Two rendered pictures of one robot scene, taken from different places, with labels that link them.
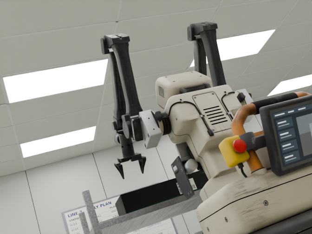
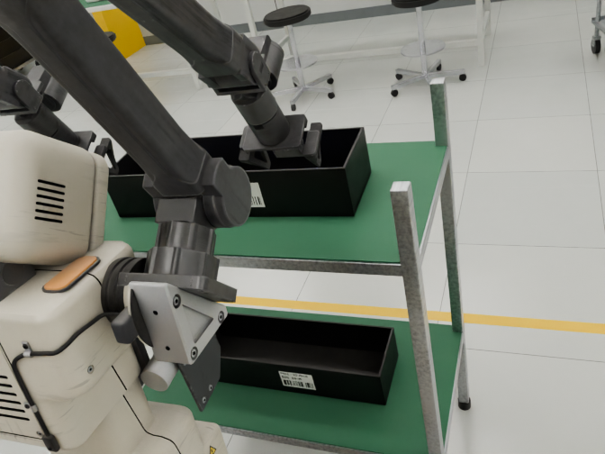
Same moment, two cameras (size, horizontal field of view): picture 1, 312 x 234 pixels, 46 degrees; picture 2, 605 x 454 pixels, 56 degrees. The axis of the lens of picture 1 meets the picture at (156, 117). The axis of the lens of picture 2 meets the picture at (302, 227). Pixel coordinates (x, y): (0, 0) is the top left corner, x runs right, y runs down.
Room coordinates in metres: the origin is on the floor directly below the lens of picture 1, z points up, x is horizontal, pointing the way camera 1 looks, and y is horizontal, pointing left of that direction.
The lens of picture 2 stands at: (1.27, -0.87, 1.58)
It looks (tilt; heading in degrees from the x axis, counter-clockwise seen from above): 34 degrees down; 49
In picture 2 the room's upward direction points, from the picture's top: 15 degrees counter-clockwise
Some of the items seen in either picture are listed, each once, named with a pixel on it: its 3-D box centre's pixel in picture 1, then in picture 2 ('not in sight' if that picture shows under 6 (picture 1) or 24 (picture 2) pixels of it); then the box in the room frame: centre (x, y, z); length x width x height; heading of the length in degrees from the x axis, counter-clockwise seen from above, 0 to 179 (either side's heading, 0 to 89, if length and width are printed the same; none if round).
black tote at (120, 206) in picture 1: (172, 193); (235, 174); (1.93, 0.07, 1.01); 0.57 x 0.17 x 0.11; 113
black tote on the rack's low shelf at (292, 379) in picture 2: not in sight; (291, 354); (1.93, 0.08, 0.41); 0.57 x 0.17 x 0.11; 112
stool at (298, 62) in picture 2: not in sight; (294, 57); (4.14, 2.04, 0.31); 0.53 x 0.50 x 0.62; 112
